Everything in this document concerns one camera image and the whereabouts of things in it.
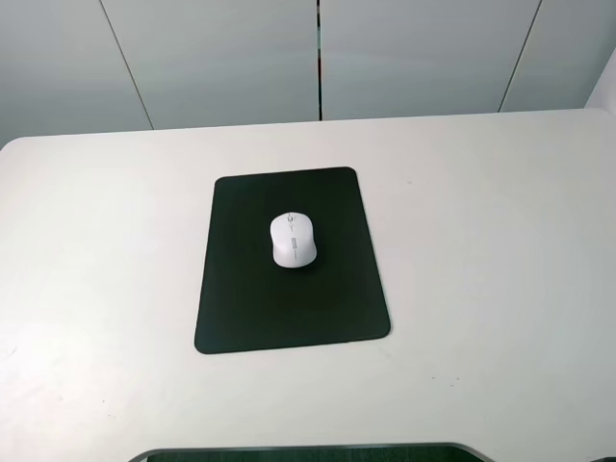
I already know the black rectangular mouse pad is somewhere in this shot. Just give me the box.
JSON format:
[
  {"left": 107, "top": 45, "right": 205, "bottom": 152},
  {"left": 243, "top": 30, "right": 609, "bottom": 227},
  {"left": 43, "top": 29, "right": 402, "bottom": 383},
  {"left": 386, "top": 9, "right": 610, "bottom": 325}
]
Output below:
[{"left": 194, "top": 167, "right": 391, "bottom": 354}]

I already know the white computer mouse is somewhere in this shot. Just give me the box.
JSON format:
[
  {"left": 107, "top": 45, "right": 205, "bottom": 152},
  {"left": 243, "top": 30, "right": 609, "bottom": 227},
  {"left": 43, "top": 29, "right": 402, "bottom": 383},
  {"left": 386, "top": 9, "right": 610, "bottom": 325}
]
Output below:
[{"left": 269, "top": 212, "right": 317, "bottom": 269}]

